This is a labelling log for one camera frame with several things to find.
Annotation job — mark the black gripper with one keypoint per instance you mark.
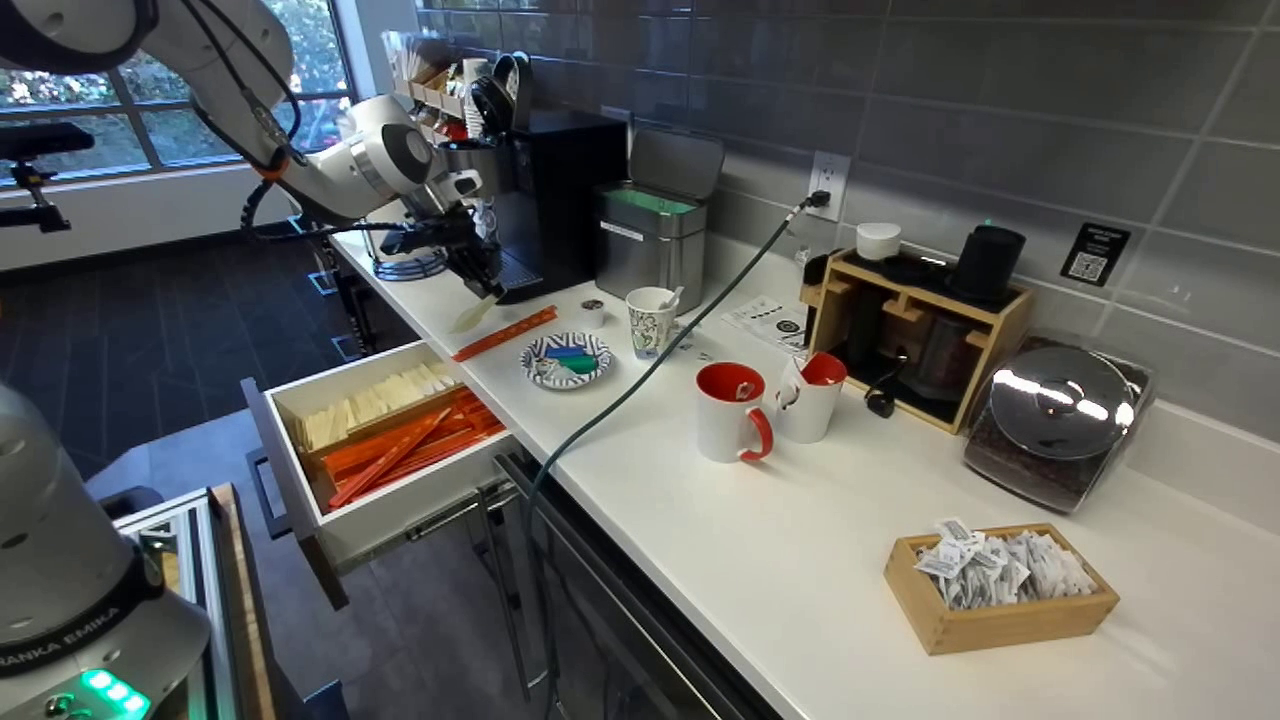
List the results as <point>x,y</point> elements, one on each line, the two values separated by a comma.
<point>447,226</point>

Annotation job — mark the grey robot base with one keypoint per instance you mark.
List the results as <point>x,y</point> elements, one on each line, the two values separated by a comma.
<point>87,617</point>

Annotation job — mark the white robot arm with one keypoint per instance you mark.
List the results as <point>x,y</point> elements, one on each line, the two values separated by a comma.
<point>235,63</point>

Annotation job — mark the orange knife on counter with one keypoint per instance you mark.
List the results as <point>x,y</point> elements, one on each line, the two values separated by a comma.
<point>507,333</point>

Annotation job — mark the white open drawer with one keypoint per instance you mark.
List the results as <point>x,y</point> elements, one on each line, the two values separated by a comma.
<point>344,536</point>

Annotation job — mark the black coffee maker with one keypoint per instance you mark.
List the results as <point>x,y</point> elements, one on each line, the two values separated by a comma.
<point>544,215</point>

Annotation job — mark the patterned paper plate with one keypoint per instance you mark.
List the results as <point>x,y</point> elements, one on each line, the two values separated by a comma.
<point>564,360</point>

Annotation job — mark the orange plastic cutlery pile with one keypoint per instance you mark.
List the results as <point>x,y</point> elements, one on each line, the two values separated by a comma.
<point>407,447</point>

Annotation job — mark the steel container green lid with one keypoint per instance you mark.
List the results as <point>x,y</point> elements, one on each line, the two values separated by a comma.
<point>655,226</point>

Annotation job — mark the white patterned mug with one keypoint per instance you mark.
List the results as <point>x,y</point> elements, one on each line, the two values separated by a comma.
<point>651,316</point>

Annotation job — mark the white mug red interior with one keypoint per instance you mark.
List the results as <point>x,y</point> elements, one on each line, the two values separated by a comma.
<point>728,415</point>

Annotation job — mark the tilted white red mug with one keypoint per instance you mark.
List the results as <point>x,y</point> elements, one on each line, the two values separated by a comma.
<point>810,392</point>

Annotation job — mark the small white cup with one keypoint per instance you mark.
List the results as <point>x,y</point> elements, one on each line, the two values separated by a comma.
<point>877,242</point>

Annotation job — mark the wooden organizer rack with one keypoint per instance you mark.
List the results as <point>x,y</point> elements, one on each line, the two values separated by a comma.
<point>904,340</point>

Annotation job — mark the black tripod stand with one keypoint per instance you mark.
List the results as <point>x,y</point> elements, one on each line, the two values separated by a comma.
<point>21,151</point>

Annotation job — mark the black cylinder speaker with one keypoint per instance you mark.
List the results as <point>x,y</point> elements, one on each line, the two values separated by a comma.
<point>987,266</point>

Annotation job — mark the wooden box of packets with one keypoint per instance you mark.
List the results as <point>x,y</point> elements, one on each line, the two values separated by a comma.
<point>975,591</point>

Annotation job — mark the white wall outlet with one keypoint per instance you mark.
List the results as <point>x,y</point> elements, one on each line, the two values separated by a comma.
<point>825,183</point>

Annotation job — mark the black wall sign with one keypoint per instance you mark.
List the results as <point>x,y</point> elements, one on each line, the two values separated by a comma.
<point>1093,253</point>

